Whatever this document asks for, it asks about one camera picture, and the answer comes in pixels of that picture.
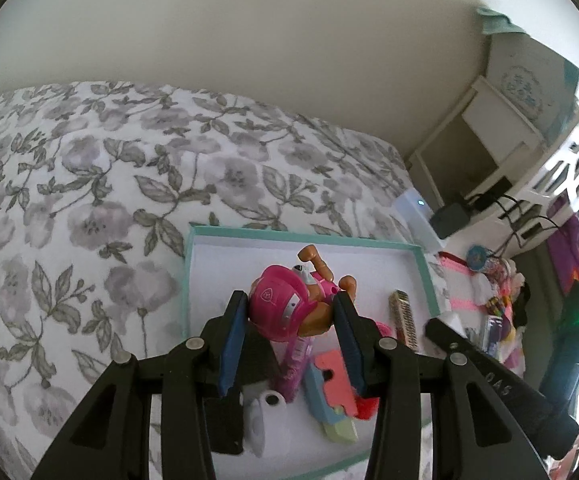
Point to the red plastic piece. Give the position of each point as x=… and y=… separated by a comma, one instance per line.
x=367, y=408

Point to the pink purple tube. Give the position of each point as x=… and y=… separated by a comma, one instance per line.
x=294, y=365

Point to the black power adapter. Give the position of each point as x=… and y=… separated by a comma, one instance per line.
x=449, y=217

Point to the teal round tag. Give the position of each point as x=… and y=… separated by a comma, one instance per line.
x=477, y=256

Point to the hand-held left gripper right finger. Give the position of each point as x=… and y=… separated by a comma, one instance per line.
x=352, y=350

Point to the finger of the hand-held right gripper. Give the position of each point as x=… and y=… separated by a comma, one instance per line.
x=514, y=395

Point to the white shelf unit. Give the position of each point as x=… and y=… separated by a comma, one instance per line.
x=489, y=110

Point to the purple cloth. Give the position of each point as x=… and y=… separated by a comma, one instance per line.
x=569, y=245

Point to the orange and blue toy knife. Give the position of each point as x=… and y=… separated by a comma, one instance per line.
x=329, y=375

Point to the white and teal box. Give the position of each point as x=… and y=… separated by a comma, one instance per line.
x=524, y=85

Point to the white tray with teal rim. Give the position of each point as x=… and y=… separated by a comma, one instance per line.
x=219, y=270

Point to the grey floral bedsheet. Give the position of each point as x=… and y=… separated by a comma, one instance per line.
x=94, y=185

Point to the pink toy dog figure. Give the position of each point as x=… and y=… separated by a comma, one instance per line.
x=279, y=300

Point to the gold ridged bar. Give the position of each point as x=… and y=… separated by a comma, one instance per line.
x=403, y=317

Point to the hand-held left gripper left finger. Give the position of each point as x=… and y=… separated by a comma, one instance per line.
x=232, y=345

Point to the pile of colourful trinkets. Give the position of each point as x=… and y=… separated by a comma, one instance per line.
x=502, y=305

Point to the teal cloth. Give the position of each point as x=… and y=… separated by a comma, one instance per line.
x=497, y=20

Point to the white power bank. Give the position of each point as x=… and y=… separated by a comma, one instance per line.
x=414, y=215

